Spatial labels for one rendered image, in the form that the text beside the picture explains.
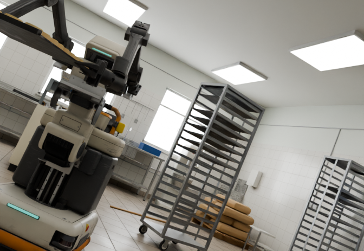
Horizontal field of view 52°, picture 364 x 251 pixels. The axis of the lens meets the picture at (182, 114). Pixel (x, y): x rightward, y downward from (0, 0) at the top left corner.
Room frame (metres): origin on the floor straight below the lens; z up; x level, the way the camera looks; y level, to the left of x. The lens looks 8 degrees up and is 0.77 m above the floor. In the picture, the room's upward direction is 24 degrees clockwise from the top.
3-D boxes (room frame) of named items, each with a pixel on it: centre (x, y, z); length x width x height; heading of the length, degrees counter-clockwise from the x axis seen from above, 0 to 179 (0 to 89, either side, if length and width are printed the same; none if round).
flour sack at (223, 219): (7.28, -1.34, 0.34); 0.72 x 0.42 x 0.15; 22
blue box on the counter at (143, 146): (7.70, 0.31, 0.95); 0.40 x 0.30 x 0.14; 110
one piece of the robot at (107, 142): (2.53, 0.55, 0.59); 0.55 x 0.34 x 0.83; 88
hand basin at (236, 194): (8.25, -1.71, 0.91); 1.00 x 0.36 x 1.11; 18
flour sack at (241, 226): (7.40, -1.76, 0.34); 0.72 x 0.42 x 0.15; 18
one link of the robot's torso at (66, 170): (2.27, 0.50, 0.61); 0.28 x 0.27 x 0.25; 88
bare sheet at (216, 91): (4.23, -0.46, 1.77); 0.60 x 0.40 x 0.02; 123
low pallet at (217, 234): (7.35, -1.55, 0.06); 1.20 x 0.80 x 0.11; 20
